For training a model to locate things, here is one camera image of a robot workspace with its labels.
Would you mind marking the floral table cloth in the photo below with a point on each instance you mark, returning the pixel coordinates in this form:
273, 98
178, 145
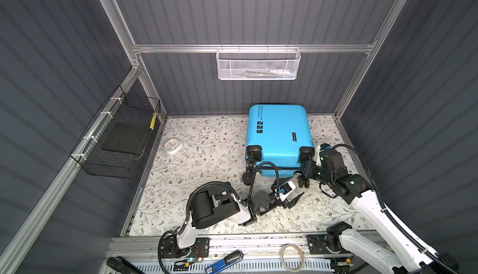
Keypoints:
214, 150

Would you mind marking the black pad in basket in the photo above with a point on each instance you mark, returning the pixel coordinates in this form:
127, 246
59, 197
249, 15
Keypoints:
125, 138

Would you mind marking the items in white basket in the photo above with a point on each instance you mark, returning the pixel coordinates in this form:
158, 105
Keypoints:
272, 74

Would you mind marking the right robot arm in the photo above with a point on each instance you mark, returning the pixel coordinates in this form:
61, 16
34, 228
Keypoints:
408, 254

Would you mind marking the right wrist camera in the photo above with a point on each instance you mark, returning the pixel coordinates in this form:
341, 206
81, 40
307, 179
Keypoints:
325, 150

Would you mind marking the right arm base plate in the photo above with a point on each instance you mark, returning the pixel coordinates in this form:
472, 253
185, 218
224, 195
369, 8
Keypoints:
325, 244

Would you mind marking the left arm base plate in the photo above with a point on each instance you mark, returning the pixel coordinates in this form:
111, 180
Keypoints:
196, 246

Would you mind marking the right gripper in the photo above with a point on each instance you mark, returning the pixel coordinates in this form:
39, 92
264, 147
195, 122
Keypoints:
306, 170

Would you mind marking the yellow marker pen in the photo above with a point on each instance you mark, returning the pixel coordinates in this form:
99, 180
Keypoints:
153, 121

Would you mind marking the black handle tool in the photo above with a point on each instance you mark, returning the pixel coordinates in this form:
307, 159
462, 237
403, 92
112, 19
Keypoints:
121, 265

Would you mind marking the blue black handled tool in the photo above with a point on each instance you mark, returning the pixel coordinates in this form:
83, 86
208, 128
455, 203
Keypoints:
225, 263

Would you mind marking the blue hard-shell suitcase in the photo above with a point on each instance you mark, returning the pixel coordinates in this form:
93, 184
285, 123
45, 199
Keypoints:
279, 134

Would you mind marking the white wire mesh basket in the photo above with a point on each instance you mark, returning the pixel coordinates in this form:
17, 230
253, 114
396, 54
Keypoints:
255, 58

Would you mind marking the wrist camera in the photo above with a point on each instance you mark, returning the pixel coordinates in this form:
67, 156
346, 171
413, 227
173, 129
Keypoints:
325, 150
285, 188

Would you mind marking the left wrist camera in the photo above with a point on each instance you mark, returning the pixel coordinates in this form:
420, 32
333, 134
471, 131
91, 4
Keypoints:
285, 188

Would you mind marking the black wire wall basket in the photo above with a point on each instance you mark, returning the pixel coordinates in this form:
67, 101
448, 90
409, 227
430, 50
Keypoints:
127, 108

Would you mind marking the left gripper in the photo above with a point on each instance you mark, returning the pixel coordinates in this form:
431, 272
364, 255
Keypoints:
285, 204

